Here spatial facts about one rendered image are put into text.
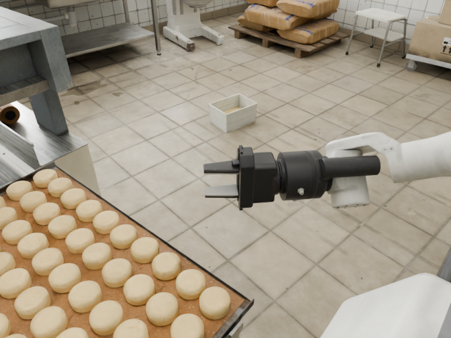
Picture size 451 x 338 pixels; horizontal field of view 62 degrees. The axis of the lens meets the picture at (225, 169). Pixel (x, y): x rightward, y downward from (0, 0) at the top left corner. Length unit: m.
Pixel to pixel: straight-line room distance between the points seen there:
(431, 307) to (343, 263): 1.67
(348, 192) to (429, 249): 1.51
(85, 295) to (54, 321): 0.06
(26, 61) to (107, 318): 0.72
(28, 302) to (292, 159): 0.48
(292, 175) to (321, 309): 1.18
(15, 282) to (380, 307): 0.59
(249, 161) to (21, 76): 0.71
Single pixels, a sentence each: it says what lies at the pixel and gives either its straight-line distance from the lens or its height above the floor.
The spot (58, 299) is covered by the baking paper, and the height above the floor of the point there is 0.90.
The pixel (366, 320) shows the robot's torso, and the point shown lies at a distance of 0.28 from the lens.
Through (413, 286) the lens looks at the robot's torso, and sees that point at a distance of 0.29.
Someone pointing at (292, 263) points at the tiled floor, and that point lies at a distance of 1.88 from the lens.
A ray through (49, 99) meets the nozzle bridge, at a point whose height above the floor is 0.96.
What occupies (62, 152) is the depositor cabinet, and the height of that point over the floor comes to 0.84.
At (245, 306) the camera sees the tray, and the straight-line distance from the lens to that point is 0.65.
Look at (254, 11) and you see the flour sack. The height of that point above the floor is 0.37.
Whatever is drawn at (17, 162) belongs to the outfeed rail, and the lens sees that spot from 1.06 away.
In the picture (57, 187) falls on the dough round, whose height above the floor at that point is 0.92.
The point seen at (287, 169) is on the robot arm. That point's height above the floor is 1.06.
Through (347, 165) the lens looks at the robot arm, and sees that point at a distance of 0.65.
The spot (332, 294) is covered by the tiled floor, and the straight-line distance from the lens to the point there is 1.82.
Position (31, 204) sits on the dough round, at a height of 0.92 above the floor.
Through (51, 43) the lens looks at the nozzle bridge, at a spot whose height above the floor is 1.14.
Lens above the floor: 1.44
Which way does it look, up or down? 37 degrees down
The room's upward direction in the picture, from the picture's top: straight up
